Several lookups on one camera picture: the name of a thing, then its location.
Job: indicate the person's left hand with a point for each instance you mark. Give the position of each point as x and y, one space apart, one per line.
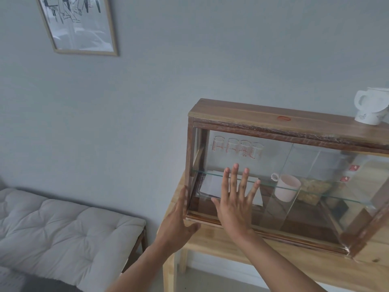
174 223

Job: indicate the person's right hand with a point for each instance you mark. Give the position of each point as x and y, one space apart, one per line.
235 209

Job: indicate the person's right little finger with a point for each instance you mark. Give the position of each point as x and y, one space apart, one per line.
254 193

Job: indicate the person's right thumb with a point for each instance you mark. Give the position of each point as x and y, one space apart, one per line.
217 207

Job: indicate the person's right middle finger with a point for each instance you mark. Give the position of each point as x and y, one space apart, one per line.
235 179

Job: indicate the person's left thumb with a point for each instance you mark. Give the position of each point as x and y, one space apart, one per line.
192 229

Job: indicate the wooden glass display cabinet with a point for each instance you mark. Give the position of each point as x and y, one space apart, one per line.
304 121

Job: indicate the person's right forearm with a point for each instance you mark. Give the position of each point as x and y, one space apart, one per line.
273 264

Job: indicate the person's left forearm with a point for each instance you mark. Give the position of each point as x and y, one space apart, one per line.
139 267

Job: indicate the white paper sheets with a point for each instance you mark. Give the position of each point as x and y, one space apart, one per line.
209 187

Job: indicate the glass cup with red marks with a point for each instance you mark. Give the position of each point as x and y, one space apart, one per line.
246 148
217 147
233 148
257 150

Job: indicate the pale pink mug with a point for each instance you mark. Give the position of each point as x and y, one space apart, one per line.
287 188

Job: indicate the brown snack packet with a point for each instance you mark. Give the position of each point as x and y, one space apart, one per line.
316 190

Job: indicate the glass cabinet shelf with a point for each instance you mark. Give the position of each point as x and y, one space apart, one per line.
319 194

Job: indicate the red rubber band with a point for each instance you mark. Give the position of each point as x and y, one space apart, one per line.
283 118

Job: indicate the light wooden table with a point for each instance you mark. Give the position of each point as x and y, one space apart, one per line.
304 255

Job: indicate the grey tufted bench cushion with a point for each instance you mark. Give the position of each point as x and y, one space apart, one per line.
60 234

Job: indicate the white ceramic coffee dripper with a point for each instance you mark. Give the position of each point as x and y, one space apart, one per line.
370 106

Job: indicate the dark grey rug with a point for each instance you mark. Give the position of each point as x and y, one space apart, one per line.
45 285

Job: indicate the wooden framed line drawing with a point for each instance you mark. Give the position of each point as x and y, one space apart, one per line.
79 24

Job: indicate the dark wooden bench frame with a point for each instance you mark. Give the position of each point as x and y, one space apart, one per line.
138 246

